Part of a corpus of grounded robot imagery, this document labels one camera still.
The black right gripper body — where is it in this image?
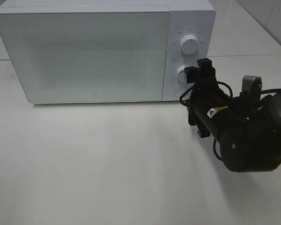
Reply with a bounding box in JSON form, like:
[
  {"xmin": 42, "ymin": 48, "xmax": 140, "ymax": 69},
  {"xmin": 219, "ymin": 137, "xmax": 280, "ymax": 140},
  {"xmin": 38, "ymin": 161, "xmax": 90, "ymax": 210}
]
[{"xmin": 187, "ymin": 67, "xmax": 225, "ymax": 138}]

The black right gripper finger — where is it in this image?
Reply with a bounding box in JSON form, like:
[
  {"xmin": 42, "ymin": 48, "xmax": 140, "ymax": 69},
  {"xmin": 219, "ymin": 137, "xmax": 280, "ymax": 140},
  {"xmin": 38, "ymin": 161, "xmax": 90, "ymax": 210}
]
[
  {"xmin": 185, "ymin": 67, "xmax": 200, "ymax": 83},
  {"xmin": 197, "ymin": 58, "xmax": 213, "ymax": 77}
]

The white timer knob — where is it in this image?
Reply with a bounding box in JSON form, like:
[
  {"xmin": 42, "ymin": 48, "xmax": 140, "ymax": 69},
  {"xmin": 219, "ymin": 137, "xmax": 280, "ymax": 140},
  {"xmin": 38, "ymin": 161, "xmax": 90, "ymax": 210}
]
[{"xmin": 176, "ymin": 65, "xmax": 189, "ymax": 83}]

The round door release button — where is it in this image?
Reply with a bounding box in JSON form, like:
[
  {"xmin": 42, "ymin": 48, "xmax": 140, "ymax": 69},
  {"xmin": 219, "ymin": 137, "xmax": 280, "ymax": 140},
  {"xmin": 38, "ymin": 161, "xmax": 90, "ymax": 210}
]
[{"xmin": 173, "ymin": 87, "xmax": 187, "ymax": 98}]

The white microwave door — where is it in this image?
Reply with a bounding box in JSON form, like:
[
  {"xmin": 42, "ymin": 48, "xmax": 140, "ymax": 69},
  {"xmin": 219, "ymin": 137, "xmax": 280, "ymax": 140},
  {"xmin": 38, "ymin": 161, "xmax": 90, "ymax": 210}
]
[{"xmin": 0, "ymin": 12, "xmax": 169, "ymax": 104}]

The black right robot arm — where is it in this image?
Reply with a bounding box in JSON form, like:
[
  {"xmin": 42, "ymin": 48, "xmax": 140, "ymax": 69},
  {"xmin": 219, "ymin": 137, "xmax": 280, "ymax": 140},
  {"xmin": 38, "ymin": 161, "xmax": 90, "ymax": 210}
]
[{"xmin": 179, "ymin": 59, "xmax": 281, "ymax": 173}]

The upper white power knob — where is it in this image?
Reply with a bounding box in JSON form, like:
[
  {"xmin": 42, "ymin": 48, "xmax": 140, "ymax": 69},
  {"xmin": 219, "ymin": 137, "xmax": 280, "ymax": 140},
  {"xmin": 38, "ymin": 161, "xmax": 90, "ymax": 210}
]
[{"xmin": 180, "ymin": 34, "xmax": 199, "ymax": 55}]

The white microwave oven body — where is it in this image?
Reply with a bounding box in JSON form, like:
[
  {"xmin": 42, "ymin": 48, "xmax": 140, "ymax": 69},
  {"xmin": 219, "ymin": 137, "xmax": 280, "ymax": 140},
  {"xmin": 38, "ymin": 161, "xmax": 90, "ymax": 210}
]
[{"xmin": 0, "ymin": 0, "xmax": 216, "ymax": 103}]

